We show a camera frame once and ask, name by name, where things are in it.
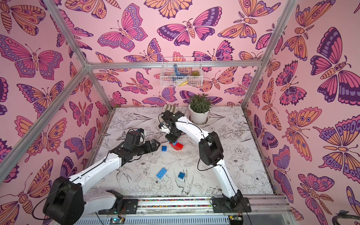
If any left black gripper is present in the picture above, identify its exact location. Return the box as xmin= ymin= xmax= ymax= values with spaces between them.
xmin=132 ymin=139 xmax=161 ymax=157

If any red long lego top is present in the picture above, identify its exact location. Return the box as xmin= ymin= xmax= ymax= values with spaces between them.
xmin=169 ymin=143 xmax=184 ymax=151

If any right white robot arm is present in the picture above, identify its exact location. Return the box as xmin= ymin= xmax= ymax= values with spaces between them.
xmin=158 ymin=110 xmax=243 ymax=211

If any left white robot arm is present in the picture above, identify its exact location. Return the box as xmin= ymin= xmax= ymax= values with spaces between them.
xmin=43 ymin=129 xmax=161 ymax=225

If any small blue lego near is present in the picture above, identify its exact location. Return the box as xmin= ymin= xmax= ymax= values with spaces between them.
xmin=178 ymin=172 xmax=186 ymax=180

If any potted green plant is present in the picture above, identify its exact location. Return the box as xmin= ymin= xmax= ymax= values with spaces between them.
xmin=188 ymin=94 xmax=212 ymax=125

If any blue toy in basket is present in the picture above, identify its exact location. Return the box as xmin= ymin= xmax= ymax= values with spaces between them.
xmin=172 ymin=64 xmax=187 ymax=82

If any white wire basket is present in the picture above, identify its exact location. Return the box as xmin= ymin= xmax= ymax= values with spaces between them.
xmin=159 ymin=56 xmax=203 ymax=88

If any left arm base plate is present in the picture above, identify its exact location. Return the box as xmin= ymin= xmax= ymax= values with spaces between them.
xmin=98 ymin=199 xmax=139 ymax=215

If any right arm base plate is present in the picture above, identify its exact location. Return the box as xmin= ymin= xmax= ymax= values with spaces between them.
xmin=210 ymin=197 xmax=252 ymax=213

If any aluminium front rail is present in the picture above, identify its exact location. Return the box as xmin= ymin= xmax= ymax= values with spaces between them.
xmin=81 ymin=195 xmax=292 ymax=217

